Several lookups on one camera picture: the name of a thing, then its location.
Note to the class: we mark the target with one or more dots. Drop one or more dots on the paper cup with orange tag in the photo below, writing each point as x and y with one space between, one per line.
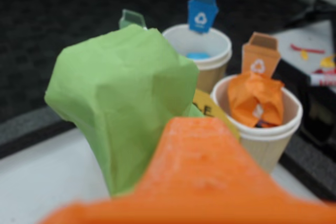
262 145

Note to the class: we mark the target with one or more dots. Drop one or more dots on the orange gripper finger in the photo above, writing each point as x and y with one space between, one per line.
194 176

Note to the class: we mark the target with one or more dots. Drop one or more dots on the yellow handwritten welcome sign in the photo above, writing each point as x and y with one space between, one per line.
207 106

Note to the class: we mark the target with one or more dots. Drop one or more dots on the paper cup with blue tag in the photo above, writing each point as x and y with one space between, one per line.
212 72

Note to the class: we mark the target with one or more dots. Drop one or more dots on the blue paper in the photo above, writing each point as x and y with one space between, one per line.
198 55

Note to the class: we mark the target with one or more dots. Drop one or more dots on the long grey foam border strip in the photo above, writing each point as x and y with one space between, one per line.
309 166

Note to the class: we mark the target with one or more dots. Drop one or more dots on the white whiteboard marker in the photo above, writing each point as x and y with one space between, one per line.
323 79

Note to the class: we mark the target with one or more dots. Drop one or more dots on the orange paper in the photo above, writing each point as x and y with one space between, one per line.
252 95

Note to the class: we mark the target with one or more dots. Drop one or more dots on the green paper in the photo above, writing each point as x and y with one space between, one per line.
118 90

